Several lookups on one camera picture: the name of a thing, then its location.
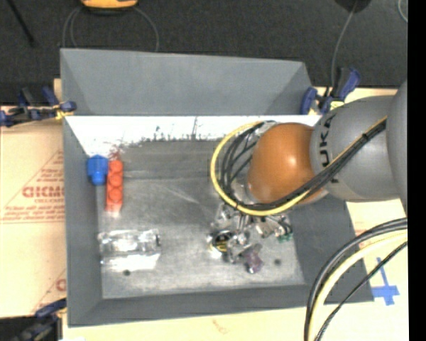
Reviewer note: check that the black and yellow round object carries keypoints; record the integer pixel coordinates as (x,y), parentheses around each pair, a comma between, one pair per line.
(221,241)

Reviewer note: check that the grey metal bin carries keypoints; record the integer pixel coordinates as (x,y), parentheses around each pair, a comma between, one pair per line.
(184,204)

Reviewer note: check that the purple small object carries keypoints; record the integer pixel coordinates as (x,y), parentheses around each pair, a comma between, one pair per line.
(252,258)

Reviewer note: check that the clear plastic bottle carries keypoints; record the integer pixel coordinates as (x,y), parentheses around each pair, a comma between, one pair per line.
(128,245)

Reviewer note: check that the orange studded toy brick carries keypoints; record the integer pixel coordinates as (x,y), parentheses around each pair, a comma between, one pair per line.
(114,187)

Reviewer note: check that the blue plastic bolt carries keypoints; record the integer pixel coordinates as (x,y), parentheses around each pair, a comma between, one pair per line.
(96,167)

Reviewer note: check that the brown cardboard board, red print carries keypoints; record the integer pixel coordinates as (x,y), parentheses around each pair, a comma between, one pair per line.
(28,176)

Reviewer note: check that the black cylinder on white bracket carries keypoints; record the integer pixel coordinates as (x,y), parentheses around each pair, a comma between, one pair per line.
(286,228)

